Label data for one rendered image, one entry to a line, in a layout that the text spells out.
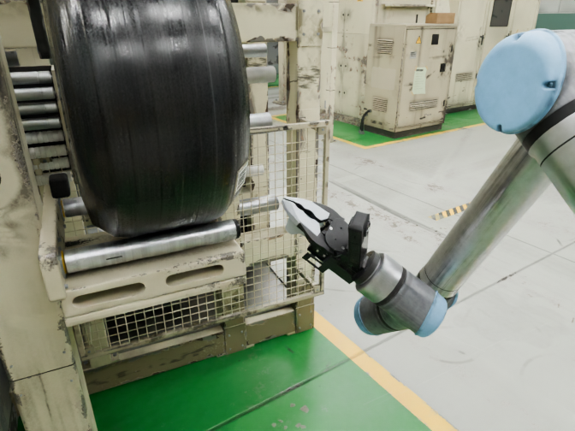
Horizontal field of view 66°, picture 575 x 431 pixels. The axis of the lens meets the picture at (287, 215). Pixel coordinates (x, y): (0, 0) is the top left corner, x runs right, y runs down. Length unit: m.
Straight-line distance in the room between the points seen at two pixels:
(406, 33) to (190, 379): 4.33
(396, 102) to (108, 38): 4.81
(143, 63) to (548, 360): 1.97
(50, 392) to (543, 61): 1.09
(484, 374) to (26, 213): 1.73
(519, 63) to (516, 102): 0.04
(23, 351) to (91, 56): 0.64
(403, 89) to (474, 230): 4.58
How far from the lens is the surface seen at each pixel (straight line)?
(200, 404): 1.82
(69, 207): 1.16
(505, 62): 0.61
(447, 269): 0.96
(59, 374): 1.14
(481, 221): 0.87
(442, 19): 5.83
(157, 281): 0.92
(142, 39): 0.72
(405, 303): 0.86
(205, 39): 0.74
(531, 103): 0.58
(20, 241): 0.97
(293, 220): 0.80
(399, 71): 5.34
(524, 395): 2.03
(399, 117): 5.43
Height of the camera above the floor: 1.32
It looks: 24 degrees down
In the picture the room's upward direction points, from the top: straight up
